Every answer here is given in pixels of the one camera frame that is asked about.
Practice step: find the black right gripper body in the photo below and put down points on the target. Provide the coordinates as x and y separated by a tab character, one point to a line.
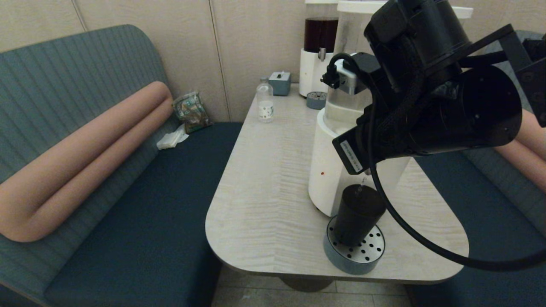
375	145

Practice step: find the black plastic cup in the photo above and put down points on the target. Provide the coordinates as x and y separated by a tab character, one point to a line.
357	215

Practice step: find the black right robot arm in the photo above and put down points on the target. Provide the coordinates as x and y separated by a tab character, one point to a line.
460	106

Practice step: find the clear water dispenser white base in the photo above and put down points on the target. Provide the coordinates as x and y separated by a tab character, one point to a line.
326	187

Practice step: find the round blue drip tray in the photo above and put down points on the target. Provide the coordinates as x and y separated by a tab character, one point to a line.
354	260
315	101

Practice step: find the dark drink dispenser white base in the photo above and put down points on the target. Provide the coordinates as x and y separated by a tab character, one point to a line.
311	73

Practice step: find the steel dispenser tap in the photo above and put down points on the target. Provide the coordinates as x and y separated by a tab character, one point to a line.
322	54

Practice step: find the blue-grey tissue box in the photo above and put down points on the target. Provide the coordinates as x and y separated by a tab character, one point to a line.
280	84

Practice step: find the small clear plastic bottle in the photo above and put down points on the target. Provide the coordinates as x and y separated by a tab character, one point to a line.
265	103

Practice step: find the teal upholstered bench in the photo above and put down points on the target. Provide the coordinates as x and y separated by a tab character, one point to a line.
149	213
490	221

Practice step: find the clear snack bag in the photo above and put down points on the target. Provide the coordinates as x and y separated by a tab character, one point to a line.
193	112

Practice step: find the crumpled white tissue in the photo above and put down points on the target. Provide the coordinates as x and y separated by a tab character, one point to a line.
172	139

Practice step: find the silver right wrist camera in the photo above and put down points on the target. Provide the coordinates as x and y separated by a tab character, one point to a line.
346	76

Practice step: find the table pedestal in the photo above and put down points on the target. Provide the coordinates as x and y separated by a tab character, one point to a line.
306	285

